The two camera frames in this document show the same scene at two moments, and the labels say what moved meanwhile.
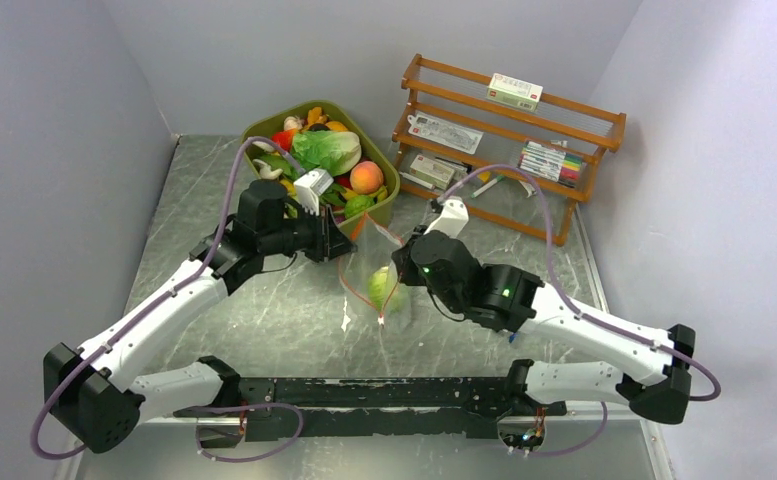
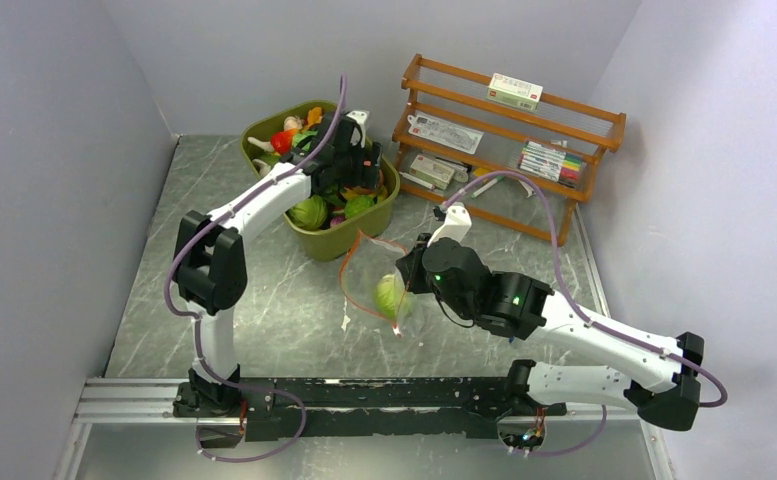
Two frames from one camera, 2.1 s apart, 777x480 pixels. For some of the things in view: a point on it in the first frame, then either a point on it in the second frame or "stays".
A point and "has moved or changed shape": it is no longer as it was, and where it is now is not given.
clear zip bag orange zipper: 370,270 has moved or changed shape
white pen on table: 495,181 stays
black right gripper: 412,261 stays
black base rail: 298,408 stays
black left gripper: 325,235 to 353,168
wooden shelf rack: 497,149 stays
